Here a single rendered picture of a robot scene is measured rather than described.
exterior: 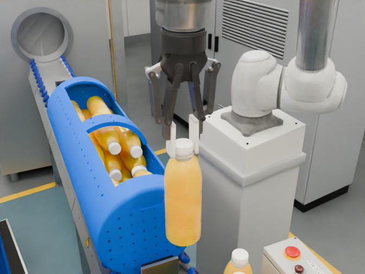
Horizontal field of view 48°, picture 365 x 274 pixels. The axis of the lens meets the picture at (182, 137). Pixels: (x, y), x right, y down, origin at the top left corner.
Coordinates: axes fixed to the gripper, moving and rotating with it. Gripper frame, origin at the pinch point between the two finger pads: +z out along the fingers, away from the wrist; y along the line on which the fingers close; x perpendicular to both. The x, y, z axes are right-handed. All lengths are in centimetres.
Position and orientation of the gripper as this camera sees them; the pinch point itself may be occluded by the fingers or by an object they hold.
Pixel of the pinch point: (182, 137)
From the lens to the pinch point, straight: 76.3
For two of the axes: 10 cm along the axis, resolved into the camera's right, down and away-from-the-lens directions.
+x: 3.8, 4.5, -8.1
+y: -9.2, 1.8, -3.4
